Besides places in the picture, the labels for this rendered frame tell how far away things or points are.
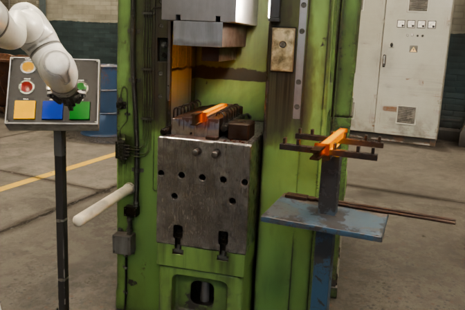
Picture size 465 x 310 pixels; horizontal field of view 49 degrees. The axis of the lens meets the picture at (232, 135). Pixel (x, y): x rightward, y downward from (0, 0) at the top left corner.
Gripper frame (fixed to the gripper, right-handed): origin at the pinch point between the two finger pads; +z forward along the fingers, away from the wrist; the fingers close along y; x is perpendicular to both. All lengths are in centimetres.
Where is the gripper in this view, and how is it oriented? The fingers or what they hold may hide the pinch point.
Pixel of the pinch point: (70, 104)
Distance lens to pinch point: 193.3
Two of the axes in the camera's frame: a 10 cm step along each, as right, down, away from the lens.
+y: 9.8, -0.2, 2.1
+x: -0.7, -9.7, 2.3
